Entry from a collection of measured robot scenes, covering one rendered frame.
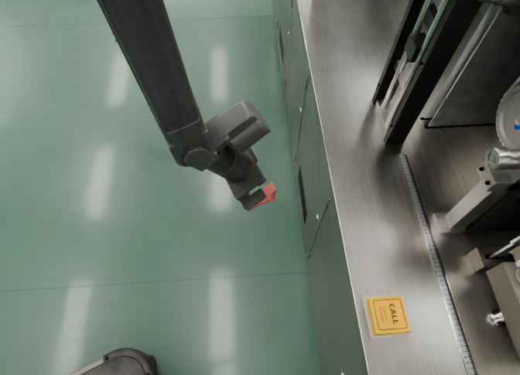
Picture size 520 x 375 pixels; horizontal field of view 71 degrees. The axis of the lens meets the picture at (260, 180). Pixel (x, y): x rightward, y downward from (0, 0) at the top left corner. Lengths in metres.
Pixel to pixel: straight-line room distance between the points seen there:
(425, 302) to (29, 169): 2.05
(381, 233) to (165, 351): 1.14
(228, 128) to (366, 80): 0.70
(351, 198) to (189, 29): 2.16
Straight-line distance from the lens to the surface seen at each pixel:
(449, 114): 1.10
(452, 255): 0.94
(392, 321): 0.82
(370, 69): 1.22
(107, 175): 2.15
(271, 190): 0.66
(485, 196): 0.83
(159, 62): 0.42
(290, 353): 1.71
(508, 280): 0.83
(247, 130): 0.57
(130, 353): 1.53
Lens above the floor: 1.69
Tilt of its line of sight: 59 degrees down
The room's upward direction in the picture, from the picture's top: straight up
